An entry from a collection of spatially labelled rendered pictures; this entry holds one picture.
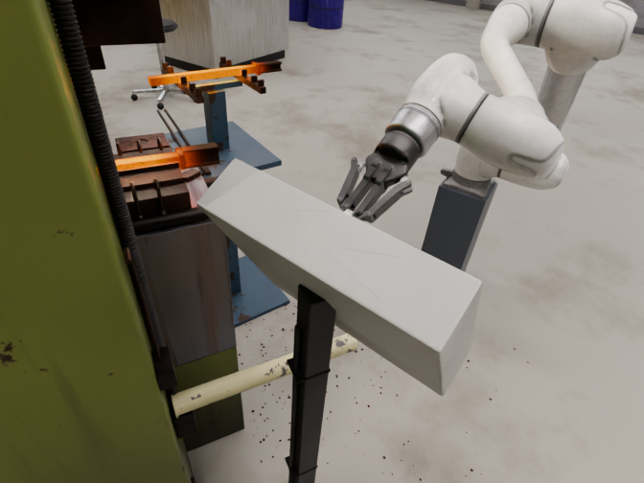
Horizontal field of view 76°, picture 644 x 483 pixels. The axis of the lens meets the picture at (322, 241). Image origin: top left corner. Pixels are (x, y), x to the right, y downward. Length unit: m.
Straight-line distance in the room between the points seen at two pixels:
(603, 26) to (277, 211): 0.99
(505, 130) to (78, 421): 0.86
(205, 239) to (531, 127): 0.68
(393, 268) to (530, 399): 1.57
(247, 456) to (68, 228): 1.19
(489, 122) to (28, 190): 0.68
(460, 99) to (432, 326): 0.50
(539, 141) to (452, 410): 1.21
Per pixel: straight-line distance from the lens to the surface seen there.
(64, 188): 0.53
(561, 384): 2.06
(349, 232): 0.44
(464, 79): 0.83
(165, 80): 1.45
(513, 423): 1.85
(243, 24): 5.16
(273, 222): 0.47
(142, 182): 0.96
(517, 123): 0.80
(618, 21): 1.30
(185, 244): 0.95
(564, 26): 1.28
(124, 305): 0.64
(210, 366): 1.28
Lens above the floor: 1.45
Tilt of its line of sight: 38 degrees down
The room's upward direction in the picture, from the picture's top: 5 degrees clockwise
